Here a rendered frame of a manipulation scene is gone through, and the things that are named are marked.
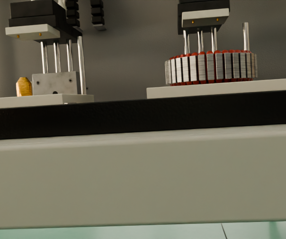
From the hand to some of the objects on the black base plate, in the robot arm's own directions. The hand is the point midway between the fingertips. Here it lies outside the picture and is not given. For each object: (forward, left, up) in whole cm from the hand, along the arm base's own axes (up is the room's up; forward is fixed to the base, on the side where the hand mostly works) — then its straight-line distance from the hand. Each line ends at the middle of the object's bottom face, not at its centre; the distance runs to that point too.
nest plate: (+9, -41, +3) cm, 42 cm away
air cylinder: (+23, -39, +4) cm, 46 cm away
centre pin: (+8, -41, +4) cm, 42 cm away
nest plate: (+11, -65, +4) cm, 66 cm away
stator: (+11, -65, +6) cm, 66 cm away
